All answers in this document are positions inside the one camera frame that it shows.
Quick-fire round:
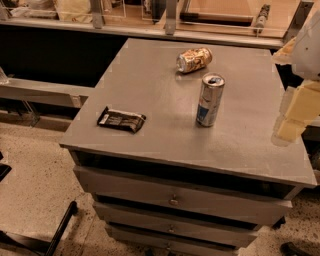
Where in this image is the middle grey drawer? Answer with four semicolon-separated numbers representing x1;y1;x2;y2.
93;202;257;247

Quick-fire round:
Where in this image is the black snack wrapper packet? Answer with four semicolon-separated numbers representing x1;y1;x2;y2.
97;107;146;133

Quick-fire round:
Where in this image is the grey drawer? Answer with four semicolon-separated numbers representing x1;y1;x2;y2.
74;166;292;225
93;202;257;247
105;223;240;256

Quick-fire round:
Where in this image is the black chair leg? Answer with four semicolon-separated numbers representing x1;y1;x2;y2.
0;200;79;256

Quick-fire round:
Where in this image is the bottom grey drawer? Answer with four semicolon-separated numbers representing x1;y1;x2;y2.
105;223;240;256

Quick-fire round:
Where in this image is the grey metal shelf rail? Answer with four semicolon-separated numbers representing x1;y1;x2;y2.
0;78;94;108

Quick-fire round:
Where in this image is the top grey drawer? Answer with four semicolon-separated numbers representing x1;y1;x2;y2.
74;166;292;225

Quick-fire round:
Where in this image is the silver blue redbull can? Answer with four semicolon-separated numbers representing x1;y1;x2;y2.
196;72;225;127

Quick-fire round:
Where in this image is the gold patterned soda can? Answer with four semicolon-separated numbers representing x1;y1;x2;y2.
176;47;212;74

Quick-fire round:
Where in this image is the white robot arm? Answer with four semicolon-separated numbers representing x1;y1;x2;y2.
271;10;320;146

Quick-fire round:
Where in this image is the black caster wheel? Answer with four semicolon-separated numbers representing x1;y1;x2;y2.
280;242;312;256

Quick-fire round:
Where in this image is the grey drawer cabinet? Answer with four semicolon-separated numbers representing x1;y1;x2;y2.
59;37;318;256

